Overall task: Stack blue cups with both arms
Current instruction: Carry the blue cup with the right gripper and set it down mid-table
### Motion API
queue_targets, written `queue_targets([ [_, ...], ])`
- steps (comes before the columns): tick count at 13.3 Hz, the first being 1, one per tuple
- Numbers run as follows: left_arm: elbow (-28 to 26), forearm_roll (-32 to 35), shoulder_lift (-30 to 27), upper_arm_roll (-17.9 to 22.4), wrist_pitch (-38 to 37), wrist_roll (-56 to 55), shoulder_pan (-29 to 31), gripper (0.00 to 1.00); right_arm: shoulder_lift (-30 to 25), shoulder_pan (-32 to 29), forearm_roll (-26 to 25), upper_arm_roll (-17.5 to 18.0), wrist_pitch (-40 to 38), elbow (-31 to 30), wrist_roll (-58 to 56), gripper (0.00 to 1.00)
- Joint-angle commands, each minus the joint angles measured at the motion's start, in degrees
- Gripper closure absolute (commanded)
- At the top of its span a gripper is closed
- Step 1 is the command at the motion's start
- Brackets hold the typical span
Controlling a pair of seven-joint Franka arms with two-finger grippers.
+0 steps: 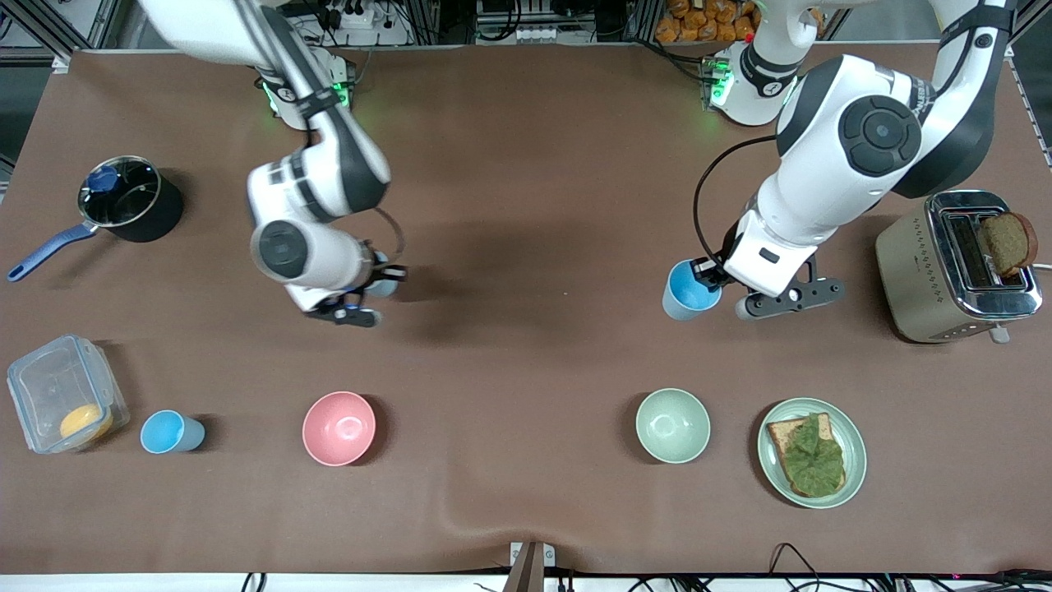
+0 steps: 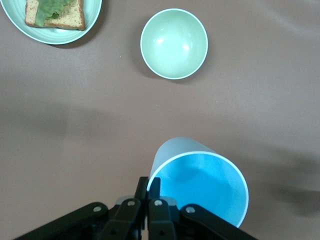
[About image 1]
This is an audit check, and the white power strip with plugs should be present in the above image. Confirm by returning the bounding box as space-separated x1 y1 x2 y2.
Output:
323 0 389 30

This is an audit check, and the pale green bowl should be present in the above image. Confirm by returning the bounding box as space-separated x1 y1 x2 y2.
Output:
635 388 712 465

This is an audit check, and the brown bread slice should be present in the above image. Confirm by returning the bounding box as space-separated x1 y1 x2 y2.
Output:
977 211 1040 279

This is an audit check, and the silver beige toaster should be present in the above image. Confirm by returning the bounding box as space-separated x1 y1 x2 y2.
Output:
874 190 1043 345

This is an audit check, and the pale green plate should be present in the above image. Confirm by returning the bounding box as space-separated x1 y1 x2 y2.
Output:
757 398 868 510

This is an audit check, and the clear plastic container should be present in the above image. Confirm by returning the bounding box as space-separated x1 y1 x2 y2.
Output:
7 334 131 455

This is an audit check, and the orange round food piece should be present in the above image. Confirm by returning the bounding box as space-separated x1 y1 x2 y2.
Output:
59 403 114 442

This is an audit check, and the brown table cover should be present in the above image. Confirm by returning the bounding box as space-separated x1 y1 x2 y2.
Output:
0 45 1052 575

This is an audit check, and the grey metal bracket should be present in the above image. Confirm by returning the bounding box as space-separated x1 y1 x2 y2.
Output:
503 541 556 592

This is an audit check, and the black looped floor cable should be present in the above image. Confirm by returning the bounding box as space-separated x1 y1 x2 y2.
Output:
768 543 824 592

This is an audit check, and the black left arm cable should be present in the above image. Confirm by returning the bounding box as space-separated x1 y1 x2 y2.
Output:
693 8 1013 266

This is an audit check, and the black pot with blue handle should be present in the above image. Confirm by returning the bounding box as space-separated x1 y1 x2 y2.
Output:
7 156 184 283

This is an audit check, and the blue plastic cup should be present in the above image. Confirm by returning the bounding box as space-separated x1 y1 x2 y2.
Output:
364 251 402 299
662 260 723 321
140 409 206 455

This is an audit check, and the glass lid with blue knob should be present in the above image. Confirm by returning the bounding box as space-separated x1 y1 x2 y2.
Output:
79 157 160 228

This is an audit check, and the toast slice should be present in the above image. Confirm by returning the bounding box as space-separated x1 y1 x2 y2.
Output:
766 413 847 498

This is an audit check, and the green lettuce leaf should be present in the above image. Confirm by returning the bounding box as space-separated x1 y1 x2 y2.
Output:
781 414 846 497

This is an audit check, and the bag of orange buns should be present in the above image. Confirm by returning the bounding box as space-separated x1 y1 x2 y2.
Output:
655 0 761 44

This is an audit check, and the pink bowl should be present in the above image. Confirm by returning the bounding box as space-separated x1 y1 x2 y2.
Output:
302 391 377 467

